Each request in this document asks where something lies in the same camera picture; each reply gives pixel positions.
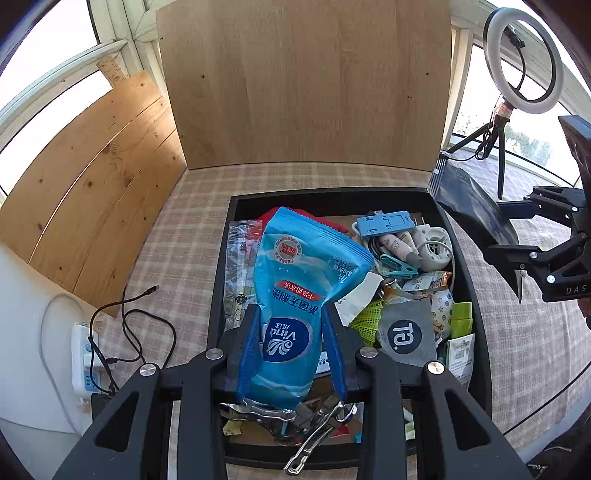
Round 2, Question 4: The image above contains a blue phone stand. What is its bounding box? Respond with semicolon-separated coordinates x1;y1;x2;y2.
355;209;413;241

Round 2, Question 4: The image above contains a white round plastic gadget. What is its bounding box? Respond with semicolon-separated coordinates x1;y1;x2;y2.
412;223;454;271

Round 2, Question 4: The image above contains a pine wood board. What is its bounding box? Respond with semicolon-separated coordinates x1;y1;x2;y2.
0;69;188;319

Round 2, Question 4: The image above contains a white power strip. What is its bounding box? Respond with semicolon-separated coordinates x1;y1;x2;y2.
71;322;101;401

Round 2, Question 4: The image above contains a black tripod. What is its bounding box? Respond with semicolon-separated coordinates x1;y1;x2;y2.
445;103;514;200

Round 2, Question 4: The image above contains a white green carton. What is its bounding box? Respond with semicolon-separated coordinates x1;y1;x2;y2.
442;334;476;385

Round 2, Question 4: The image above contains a black cable with inline controller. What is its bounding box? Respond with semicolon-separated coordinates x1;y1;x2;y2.
475;127;498;161

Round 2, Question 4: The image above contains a red packet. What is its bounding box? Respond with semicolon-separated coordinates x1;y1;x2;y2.
256;207;350;234

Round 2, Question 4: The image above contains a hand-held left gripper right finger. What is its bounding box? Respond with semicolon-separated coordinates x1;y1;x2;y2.
322;305;534;480

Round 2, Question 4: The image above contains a pink tube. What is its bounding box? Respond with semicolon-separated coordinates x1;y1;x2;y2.
376;233;424;269

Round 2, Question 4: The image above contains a yellow green mesh item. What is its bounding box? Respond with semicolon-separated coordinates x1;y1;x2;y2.
348;297;384;347

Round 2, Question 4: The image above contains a white power cable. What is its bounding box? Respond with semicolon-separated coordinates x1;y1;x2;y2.
41;292;89;435

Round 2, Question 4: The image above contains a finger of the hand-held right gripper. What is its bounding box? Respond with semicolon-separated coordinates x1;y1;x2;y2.
482;230;578;283
496;185;588;228

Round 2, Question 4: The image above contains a teal clothespin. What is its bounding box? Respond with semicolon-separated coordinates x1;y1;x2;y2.
378;256;419;280

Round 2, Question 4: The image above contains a clear plastic packet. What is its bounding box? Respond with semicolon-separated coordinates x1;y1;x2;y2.
223;220;263;331

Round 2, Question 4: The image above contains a wooden ruler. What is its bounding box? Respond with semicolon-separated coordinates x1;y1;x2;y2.
96;55;129;87

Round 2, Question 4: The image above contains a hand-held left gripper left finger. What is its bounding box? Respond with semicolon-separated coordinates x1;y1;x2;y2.
53;305;262;480

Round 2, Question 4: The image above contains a black storage tray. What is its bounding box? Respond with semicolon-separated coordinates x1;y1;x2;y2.
208;186;493;470

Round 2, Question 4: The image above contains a grey packet with black circle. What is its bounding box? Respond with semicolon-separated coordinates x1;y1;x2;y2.
376;299;437;368

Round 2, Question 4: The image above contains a star printed packet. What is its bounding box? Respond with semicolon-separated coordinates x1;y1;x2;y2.
429;288;454;343

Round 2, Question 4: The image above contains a plaid cloth desktop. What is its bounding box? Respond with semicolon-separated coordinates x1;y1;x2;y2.
95;161;591;480

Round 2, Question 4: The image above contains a silver metal clip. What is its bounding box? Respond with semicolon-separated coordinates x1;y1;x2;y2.
283;401;359;476
221;398;297;438

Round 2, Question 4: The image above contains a light wooden panel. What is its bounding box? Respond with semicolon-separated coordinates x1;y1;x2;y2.
156;0;452;172

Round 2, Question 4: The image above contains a colourful snack packet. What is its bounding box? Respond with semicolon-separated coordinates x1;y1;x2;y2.
401;271;454;295

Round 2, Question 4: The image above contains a green small packet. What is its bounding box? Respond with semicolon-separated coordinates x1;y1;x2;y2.
450;302;474;340

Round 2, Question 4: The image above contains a white ring light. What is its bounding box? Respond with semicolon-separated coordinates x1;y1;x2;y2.
483;6;564;116

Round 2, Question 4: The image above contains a blue tissue packet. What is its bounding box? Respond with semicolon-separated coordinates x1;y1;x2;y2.
236;207;375;408

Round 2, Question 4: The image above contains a black usb cable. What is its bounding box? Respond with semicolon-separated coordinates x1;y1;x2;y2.
87;285;179;398

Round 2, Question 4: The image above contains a white printed packet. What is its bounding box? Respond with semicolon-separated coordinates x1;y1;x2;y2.
334;272;384;329

